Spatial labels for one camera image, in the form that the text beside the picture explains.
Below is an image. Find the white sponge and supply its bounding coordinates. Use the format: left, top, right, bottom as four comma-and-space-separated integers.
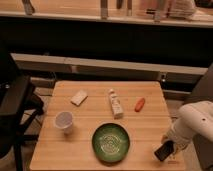
71, 90, 88, 106

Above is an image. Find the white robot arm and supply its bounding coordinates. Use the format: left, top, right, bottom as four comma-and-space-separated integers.
161, 101, 213, 154

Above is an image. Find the black chair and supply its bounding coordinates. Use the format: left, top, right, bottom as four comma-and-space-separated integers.
0, 48, 44, 171

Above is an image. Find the white tube bottle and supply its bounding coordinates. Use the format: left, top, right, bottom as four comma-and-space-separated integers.
109, 89, 123, 119

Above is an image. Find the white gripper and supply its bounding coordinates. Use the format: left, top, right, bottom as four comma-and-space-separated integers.
161, 129, 189, 155

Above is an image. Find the black rectangular eraser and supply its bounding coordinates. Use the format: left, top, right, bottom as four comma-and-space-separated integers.
154, 141, 174, 162

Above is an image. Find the white paper cup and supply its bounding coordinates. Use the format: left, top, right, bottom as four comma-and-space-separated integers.
54, 111, 73, 134

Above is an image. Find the green round plate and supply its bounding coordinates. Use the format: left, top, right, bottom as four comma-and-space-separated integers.
92, 123, 130, 163

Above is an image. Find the orange carrot toy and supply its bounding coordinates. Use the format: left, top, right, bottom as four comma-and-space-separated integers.
135, 98, 145, 112

